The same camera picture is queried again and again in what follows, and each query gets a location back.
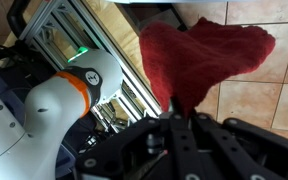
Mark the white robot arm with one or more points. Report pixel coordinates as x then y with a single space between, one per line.
29 151

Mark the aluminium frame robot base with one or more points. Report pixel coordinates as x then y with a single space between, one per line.
59 32

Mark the wooden table top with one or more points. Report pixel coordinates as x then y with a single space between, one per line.
110 17

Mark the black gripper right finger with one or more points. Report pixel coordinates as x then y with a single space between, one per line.
232 159

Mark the red cloth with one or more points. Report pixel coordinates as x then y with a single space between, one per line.
184 65

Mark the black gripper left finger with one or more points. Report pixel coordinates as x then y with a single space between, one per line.
184 150

